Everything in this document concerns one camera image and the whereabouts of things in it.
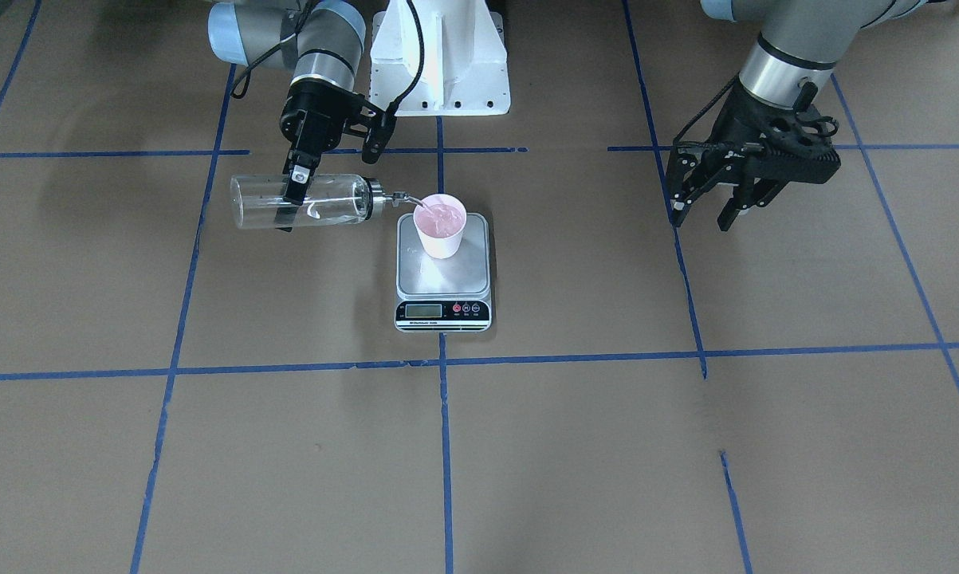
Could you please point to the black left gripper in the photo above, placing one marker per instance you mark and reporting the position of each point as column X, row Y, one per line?
column 733, row 125

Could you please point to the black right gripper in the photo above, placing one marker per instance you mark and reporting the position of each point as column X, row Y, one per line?
column 310, row 117

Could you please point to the clear glass sauce bottle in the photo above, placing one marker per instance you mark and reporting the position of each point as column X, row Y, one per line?
column 341, row 199

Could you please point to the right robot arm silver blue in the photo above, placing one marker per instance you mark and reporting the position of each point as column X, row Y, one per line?
column 321, row 47

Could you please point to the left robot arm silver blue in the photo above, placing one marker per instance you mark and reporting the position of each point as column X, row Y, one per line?
column 800, row 40

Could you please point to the silver digital kitchen scale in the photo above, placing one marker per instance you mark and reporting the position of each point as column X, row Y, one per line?
column 453, row 294

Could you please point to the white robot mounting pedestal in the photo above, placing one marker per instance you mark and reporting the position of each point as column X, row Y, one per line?
column 453, row 54

